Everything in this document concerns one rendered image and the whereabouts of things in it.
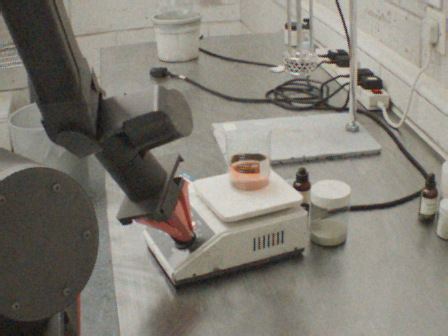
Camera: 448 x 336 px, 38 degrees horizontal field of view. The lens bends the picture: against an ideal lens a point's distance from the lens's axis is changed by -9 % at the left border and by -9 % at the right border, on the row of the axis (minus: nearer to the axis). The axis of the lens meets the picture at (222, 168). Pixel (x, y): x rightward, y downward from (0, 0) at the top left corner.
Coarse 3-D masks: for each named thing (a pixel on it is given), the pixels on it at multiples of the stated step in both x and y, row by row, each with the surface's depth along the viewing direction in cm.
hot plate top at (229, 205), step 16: (224, 176) 100; (272, 176) 100; (208, 192) 96; (224, 192) 96; (272, 192) 95; (288, 192) 95; (224, 208) 92; (240, 208) 92; (256, 208) 91; (272, 208) 92
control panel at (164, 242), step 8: (192, 208) 97; (192, 216) 95; (200, 216) 94; (200, 224) 93; (152, 232) 97; (160, 232) 96; (200, 232) 92; (208, 232) 91; (160, 240) 95; (168, 240) 94; (200, 240) 91; (160, 248) 94; (168, 248) 93; (176, 248) 92; (192, 248) 90; (168, 256) 92; (176, 256) 91; (184, 256) 90; (176, 264) 89
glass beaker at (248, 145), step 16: (224, 128) 95; (240, 128) 97; (256, 128) 97; (240, 144) 92; (256, 144) 92; (240, 160) 93; (256, 160) 93; (240, 176) 94; (256, 176) 94; (240, 192) 95; (256, 192) 95
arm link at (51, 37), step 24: (0, 0) 55; (24, 0) 56; (48, 0) 57; (24, 24) 59; (48, 24) 59; (24, 48) 62; (48, 48) 62; (72, 48) 65; (48, 72) 65; (72, 72) 66; (48, 96) 68; (72, 96) 69; (96, 96) 76; (48, 120) 71; (72, 120) 72; (96, 120) 75
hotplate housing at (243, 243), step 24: (192, 192) 100; (216, 216) 93; (264, 216) 93; (288, 216) 93; (216, 240) 90; (240, 240) 91; (264, 240) 93; (288, 240) 94; (168, 264) 91; (192, 264) 90; (216, 264) 91; (240, 264) 93
